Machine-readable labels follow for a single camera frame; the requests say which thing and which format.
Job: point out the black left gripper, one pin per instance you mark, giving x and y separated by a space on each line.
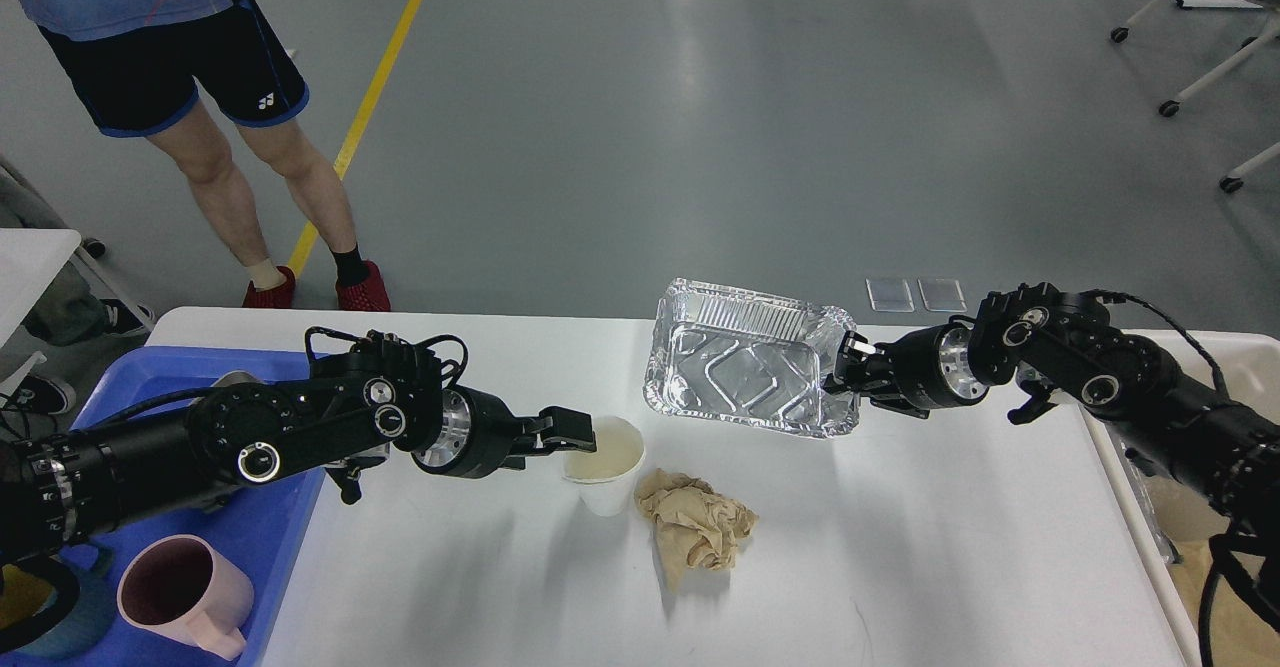
480 435

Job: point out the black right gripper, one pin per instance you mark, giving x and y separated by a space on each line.
914 376

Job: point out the white paper cup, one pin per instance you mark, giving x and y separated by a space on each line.
606 478

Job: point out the aluminium foil tray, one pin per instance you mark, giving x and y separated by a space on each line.
750 358

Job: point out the brown paper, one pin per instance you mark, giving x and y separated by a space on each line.
695 526

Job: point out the stainless steel rectangular tray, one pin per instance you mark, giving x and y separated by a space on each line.
237 377

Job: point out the pink plastic mug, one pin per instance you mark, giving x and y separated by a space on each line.
182 589

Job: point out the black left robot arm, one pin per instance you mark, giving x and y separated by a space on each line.
190 448

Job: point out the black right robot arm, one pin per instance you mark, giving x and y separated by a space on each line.
1048 342

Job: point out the clear floor plate left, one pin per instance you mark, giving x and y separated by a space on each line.
890 295

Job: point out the clear floor plate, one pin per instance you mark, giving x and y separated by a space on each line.
942 295
890 295

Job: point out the clear floor plate right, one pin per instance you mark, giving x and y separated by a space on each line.
942 295

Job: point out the blue plastic tray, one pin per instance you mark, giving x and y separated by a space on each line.
260 530

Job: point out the beige plastic bin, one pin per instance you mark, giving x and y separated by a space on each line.
1170 524

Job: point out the black sneaker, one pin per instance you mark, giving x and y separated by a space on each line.
44 395

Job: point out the dark teal HOME mug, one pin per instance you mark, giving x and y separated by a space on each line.
55 607

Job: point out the white side table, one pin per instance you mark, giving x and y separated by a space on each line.
30 260

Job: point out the person in blue shirt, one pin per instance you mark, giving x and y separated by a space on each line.
140 69

